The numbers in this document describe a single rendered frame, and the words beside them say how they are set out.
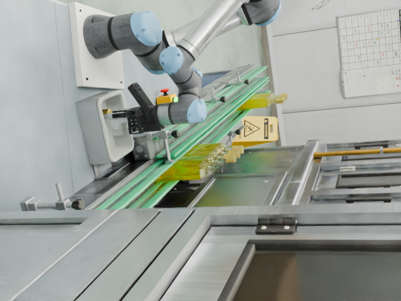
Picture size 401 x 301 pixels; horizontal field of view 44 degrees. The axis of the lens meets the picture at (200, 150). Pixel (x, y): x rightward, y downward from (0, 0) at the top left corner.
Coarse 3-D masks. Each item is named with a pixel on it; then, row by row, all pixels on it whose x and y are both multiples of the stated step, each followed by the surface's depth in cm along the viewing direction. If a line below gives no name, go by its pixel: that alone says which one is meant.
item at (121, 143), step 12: (108, 96) 166; (120, 96) 176; (108, 108) 179; (120, 108) 177; (108, 120) 179; (108, 132) 178; (120, 132) 180; (108, 144) 165; (120, 144) 182; (132, 144) 180; (120, 156) 171
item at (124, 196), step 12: (264, 84) 327; (204, 132) 220; (192, 144) 203; (180, 156) 189; (156, 168) 179; (132, 180) 169; (144, 180) 166; (120, 192) 159; (132, 192) 156; (108, 204) 150; (120, 204) 148
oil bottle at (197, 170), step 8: (168, 168) 183; (176, 168) 182; (184, 168) 181; (192, 168) 180; (200, 168) 179; (160, 176) 185; (168, 176) 184; (176, 176) 183; (184, 176) 182; (192, 176) 181; (200, 176) 180
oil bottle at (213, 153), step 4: (188, 152) 197; (192, 152) 196; (196, 152) 195; (200, 152) 194; (204, 152) 193; (208, 152) 192; (212, 152) 191; (216, 152) 192; (212, 156) 189; (216, 156) 190
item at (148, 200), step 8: (240, 112) 287; (248, 112) 285; (232, 120) 271; (240, 120) 269; (224, 128) 255; (232, 128) 254; (216, 136) 242; (224, 136) 241; (200, 144) 231; (160, 184) 184; (168, 184) 182; (152, 192) 177; (160, 192) 175; (144, 200) 171; (152, 200) 168
